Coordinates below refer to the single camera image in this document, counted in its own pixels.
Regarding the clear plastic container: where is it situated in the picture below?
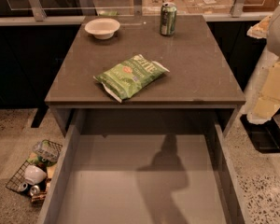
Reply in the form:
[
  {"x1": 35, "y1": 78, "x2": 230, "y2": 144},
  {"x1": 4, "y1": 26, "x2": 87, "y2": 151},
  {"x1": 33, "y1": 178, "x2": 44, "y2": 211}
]
[{"x1": 33, "y1": 140, "x2": 60, "y2": 162}]

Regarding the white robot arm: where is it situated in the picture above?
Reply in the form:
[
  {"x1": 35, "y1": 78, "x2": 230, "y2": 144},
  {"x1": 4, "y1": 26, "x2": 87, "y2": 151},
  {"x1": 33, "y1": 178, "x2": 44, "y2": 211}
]
[{"x1": 247, "y1": 4, "x2": 280, "y2": 124}]

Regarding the green jalapeno chip bag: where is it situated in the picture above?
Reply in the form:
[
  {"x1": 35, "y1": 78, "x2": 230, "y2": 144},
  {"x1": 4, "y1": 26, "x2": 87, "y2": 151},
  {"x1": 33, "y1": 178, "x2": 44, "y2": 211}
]
[{"x1": 93, "y1": 54, "x2": 168, "y2": 103}]

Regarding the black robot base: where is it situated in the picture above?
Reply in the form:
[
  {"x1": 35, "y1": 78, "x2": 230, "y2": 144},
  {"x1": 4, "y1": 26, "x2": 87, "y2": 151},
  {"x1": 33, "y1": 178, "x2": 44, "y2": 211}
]
[{"x1": 240, "y1": 114, "x2": 280, "y2": 153}]

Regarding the silver can right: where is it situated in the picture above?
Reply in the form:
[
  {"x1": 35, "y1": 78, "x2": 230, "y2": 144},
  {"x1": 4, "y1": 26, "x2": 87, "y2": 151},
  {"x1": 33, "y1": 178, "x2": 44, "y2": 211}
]
[{"x1": 29, "y1": 185, "x2": 40, "y2": 197}]

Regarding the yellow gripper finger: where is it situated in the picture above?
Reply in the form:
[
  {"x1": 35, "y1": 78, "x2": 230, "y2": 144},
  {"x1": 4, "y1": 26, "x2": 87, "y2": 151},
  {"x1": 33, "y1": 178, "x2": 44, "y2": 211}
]
[{"x1": 252, "y1": 61, "x2": 280, "y2": 119}]

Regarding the white paper bowl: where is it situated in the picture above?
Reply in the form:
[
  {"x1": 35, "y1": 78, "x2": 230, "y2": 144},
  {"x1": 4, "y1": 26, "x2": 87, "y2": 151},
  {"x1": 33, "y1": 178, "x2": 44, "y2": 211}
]
[{"x1": 85, "y1": 18, "x2": 120, "y2": 40}]

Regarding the black wire basket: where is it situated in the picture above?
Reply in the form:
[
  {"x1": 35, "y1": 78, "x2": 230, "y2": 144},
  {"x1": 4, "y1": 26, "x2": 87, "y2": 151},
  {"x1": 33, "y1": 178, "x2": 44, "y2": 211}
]
[{"x1": 6, "y1": 139, "x2": 63, "y2": 198}]

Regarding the green soda can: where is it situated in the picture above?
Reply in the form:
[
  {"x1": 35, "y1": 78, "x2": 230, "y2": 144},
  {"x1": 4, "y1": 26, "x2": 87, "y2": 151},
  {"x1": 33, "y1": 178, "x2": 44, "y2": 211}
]
[{"x1": 160, "y1": 2, "x2": 177, "y2": 35}]

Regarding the white ceramic bowl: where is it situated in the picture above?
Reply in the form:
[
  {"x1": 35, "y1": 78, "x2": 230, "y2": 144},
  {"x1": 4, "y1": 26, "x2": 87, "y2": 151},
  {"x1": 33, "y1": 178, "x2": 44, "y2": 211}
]
[{"x1": 24, "y1": 165, "x2": 47, "y2": 185}]

